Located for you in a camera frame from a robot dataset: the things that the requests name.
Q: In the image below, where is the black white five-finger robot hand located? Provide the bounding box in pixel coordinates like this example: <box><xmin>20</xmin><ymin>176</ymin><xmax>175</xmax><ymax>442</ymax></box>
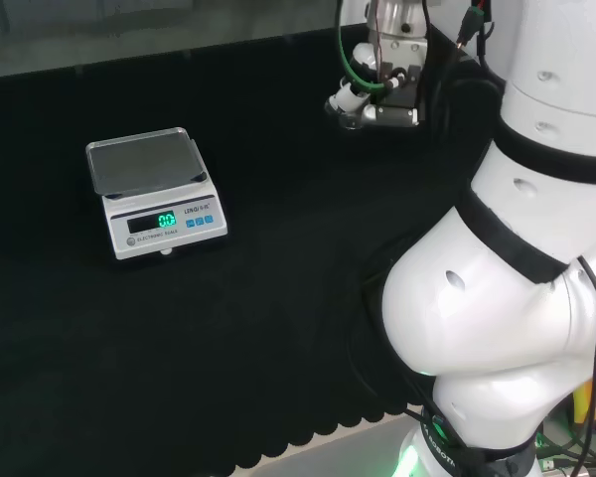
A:
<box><xmin>325</xmin><ymin>39</ymin><xmax>428</xmax><ymax>131</ymax></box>

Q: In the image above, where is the white electronic balance steel pan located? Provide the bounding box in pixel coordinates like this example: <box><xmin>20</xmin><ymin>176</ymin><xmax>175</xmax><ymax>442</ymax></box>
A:
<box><xmin>84</xmin><ymin>126</ymin><xmax>229</xmax><ymax>261</ymax></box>

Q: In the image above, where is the black bench cloth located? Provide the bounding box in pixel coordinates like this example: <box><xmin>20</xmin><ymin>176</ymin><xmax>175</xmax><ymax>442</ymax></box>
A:
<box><xmin>0</xmin><ymin>22</ymin><xmax>508</xmax><ymax>477</ymax></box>

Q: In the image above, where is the yellow stop button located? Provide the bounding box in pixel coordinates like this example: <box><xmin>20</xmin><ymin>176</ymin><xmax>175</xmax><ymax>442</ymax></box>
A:
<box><xmin>573</xmin><ymin>362</ymin><xmax>596</xmax><ymax>434</ymax></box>

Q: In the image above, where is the green cable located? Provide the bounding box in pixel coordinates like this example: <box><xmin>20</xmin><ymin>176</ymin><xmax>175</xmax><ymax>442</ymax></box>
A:
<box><xmin>337</xmin><ymin>0</ymin><xmax>394</xmax><ymax>93</ymax></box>

